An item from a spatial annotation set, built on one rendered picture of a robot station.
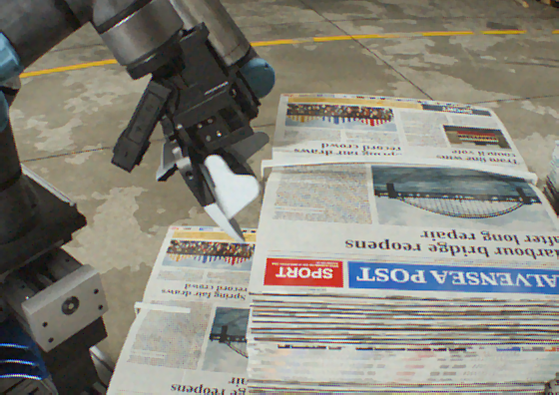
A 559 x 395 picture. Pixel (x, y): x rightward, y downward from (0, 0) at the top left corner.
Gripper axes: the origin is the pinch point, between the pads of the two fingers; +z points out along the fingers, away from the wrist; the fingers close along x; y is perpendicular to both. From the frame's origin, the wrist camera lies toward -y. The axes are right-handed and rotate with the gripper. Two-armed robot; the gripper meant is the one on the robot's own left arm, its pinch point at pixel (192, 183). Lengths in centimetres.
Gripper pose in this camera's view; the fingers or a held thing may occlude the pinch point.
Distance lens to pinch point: 92.6
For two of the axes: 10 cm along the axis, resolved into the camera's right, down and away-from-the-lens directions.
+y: 0.0, -8.4, -5.5
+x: 10.0, 0.4, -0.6
